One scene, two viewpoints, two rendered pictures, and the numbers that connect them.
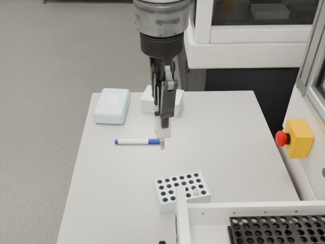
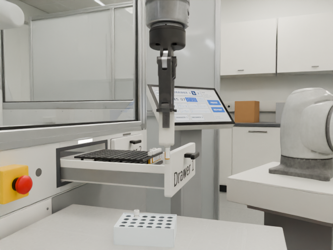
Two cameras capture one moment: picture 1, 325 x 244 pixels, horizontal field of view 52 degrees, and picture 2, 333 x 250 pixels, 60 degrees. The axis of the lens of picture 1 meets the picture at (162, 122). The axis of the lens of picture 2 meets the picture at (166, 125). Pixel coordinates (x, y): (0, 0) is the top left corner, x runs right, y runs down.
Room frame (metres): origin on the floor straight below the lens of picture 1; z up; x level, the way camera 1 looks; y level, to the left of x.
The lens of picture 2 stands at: (1.10, 0.20, 1.03)
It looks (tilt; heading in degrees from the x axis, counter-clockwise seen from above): 2 degrees down; 199
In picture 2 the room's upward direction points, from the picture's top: straight up
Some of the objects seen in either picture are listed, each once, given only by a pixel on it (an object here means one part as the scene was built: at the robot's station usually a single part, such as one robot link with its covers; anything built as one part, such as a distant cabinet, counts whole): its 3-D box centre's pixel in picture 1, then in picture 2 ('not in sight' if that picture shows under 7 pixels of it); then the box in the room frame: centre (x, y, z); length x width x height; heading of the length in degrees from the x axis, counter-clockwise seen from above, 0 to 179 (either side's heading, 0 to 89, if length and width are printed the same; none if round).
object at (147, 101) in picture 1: (162, 100); not in sight; (0.91, 0.00, 0.79); 0.13 x 0.09 x 0.05; 75
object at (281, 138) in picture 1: (282, 138); (22, 184); (0.62, -0.30, 0.88); 0.04 x 0.03 x 0.04; 2
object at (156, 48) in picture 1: (162, 53); (167, 51); (0.54, 0.00, 1.16); 0.08 x 0.07 x 0.09; 14
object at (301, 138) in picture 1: (296, 138); (10, 183); (0.62, -0.33, 0.88); 0.07 x 0.05 x 0.07; 2
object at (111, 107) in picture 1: (112, 105); not in sight; (0.89, 0.16, 0.78); 0.15 x 0.10 x 0.04; 175
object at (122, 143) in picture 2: not in sight; (129, 149); (-0.02, -0.37, 0.87); 0.29 x 0.02 x 0.11; 2
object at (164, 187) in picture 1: (181, 190); (146, 228); (0.54, -0.05, 0.78); 0.12 x 0.08 x 0.04; 103
